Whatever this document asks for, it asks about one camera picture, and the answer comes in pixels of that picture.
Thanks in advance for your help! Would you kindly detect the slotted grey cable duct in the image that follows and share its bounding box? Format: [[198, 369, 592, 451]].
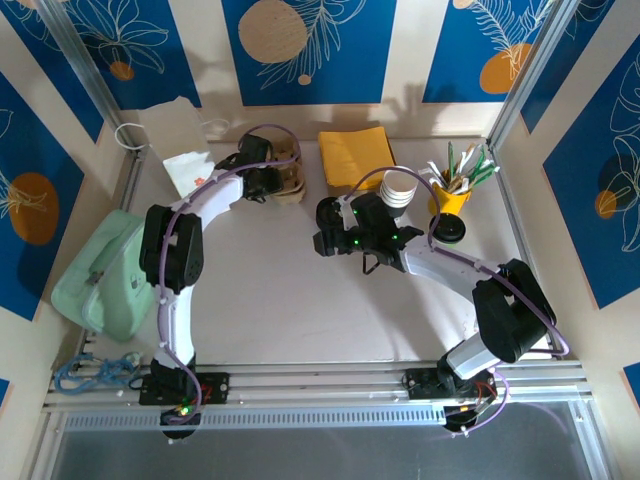
[[62, 407, 449, 432]]

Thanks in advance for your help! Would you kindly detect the blue cable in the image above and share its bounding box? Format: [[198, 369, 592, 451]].
[[53, 353, 139, 392]]

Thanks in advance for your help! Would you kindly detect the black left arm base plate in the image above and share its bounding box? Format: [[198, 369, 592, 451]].
[[138, 372, 231, 406]]

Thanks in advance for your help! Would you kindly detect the stack of yellow napkins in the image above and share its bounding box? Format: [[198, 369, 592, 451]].
[[318, 126, 397, 190]]

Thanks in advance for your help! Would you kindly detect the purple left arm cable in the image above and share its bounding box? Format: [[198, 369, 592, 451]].
[[158, 123, 303, 427]]

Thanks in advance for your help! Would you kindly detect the aluminium corner post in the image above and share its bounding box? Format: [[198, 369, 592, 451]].
[[487, 0, 576, 151], [37, 0, 140, 157]]

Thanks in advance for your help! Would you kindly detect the stack of paper cups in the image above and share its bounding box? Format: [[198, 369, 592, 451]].
[[378, 168, 420, 221]]

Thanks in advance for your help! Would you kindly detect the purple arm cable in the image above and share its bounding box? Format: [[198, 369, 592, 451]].
[[342, 168, 571, 436], [158, 123, 303, 427]]

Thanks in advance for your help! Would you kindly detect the aluminium side rail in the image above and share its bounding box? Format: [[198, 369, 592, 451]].
[[492, 142, 564, 361], [118, 147, 147, 211]]

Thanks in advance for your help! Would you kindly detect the light green zip case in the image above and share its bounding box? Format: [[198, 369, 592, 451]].
[[51, 208, 159, 344]]

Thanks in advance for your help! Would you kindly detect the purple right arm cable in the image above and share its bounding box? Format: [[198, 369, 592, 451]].
[[342, 168, 571, 436]]

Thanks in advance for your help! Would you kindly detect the yellow holder cup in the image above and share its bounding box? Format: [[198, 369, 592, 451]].
[[428, 178, 472, 217]]

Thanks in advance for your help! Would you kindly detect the aluminium front rail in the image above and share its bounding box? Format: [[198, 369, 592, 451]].
[[42, 360, 594, 410]]

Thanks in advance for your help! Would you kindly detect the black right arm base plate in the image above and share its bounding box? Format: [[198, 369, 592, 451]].
[[403, 368, 501, 401]]

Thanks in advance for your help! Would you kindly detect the flower-print paper takeout bag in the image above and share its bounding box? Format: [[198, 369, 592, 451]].
[[115, 97, 231, 197]]

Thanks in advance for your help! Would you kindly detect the stack of black cup lids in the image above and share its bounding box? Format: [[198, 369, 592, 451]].
[[315, 197, 346, 231]]

